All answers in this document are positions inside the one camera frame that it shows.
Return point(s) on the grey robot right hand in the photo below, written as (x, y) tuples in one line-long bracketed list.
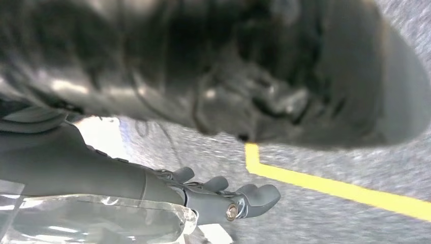
[(67, 168)]

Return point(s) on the yellow floor tape line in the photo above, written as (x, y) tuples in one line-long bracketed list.
[(336, 190)]

